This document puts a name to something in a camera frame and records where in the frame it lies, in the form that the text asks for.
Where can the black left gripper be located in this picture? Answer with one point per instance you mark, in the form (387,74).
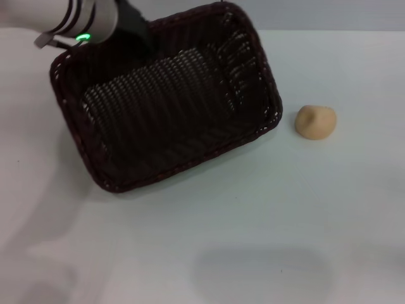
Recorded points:
(134,28)

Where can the black wicker basket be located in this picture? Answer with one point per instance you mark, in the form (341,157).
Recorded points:
(158,133)

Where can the beige bread bun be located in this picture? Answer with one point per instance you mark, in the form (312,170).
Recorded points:
(316,122)

